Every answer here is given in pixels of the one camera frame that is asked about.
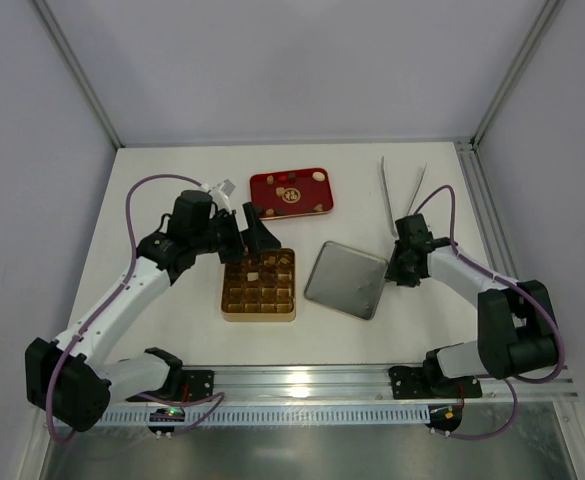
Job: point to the metal tongs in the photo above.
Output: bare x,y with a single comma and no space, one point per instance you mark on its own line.
400,185

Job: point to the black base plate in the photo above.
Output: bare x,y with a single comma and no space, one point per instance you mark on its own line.
407,382
196,384

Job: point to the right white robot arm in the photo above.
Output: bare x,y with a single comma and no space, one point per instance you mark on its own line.
516,328

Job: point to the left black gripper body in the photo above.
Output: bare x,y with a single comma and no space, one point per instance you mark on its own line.
239,235

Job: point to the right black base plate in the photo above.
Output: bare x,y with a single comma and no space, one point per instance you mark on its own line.
407,382

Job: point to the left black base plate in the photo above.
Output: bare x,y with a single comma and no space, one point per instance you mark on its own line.
196,384

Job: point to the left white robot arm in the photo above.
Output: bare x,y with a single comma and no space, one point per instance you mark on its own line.
69,377

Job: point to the silver tin lid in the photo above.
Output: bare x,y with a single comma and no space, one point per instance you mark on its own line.
346,280

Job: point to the slotted cable duct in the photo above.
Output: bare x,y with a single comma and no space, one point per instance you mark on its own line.
268,415

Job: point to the gold chocolate box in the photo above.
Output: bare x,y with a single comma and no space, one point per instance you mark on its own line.
272,298

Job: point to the red chocolate tray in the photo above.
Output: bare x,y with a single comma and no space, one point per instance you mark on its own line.
291,193

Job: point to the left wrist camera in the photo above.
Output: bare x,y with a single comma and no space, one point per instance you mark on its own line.
224,189

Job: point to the aluminium rail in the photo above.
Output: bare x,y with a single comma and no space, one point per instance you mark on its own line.
362,382

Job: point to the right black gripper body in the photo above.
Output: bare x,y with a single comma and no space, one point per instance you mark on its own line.
403,261

